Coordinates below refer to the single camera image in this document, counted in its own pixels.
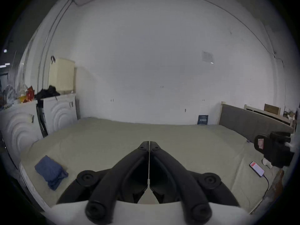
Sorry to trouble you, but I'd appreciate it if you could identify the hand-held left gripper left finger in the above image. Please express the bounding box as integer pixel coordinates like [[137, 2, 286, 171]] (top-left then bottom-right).
[[56, 141, 150, 223]]

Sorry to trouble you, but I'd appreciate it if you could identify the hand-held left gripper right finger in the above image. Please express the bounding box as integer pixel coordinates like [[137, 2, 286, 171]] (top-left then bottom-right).
[[150, 141, 240, 223]]

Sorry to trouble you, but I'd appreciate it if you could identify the bed with beige sheet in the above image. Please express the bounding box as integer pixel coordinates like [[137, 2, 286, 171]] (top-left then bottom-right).
[[19, 117, 283, 215]]

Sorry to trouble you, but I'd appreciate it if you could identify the folded dark blue garment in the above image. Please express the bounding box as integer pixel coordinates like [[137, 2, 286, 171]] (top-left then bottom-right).
[[34, 155, 69, 191]]

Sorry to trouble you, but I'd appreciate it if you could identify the smartphone with red screen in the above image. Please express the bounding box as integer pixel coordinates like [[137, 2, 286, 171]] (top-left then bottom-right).
[[249, 161, 265, 178]]

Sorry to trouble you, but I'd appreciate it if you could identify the grey padded headboard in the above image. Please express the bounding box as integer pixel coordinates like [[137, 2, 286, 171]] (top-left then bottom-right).
[[220, 101, 294, 145]]

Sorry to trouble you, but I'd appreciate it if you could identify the white washing machine with bags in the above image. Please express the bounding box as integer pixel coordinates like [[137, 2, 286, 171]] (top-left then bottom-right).
[[0, 83, 45, 165]]

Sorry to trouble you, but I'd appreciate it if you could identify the pale wooden shelf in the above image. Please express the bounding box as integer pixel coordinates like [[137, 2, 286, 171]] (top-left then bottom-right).
[[244, 103, 296, 127]]

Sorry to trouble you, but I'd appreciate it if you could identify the black charging cable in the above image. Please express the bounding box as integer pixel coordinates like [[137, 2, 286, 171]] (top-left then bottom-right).
[[262, 174, 270, 200]]

